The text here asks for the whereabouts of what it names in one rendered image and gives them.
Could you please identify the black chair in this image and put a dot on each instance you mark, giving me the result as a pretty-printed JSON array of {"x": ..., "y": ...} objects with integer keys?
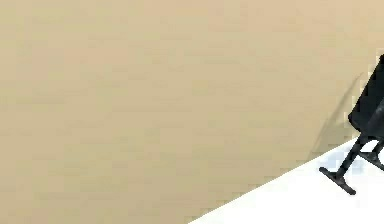
[{"x": 368, "y": 106}]

